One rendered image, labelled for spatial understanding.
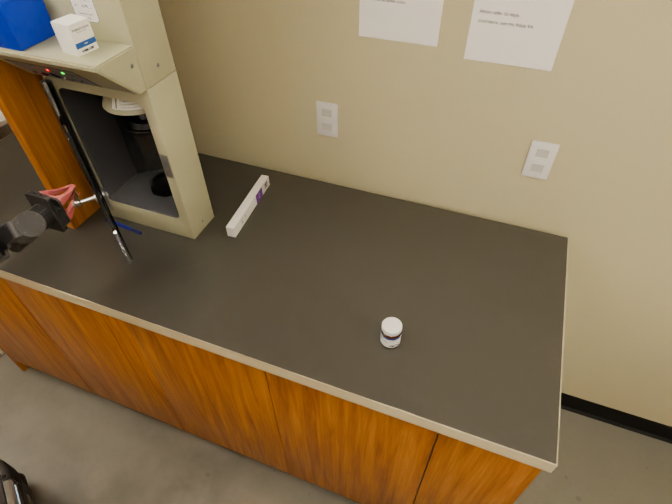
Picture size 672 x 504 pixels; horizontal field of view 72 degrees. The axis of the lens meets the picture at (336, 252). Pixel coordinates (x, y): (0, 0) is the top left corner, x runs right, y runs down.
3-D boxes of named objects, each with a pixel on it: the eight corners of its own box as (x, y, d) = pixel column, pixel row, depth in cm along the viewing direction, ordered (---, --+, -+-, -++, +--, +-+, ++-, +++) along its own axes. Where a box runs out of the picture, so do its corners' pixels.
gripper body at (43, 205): (52, 194, 104) (26, 214, 99) (71, 228, 111) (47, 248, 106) (30, 188, 106) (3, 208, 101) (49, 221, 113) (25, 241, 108)
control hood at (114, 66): (38, 69, 113) (17, 26, 106) (148, 90, 104) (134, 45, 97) (-2, 89, 105) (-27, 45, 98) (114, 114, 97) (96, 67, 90)
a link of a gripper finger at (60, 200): (81, 180, 110) (52, 204, 104) (93, 203, 116) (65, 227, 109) (59, 174, 112) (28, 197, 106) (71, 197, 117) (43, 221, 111)
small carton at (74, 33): (82, 43, 98) (70, 13, 94) (99, 48, 97) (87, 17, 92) (62, 52, 95) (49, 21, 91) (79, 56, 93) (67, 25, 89)
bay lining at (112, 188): (156, 155, 156) (121, 48, 131) (223, 170, 149) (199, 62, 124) (107, 198, 140) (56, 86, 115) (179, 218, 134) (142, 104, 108)
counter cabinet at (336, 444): (117, 269, 257) (43, 124, 193) (494, 390, 205) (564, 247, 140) (21, 370, 214) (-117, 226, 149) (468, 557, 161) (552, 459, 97)
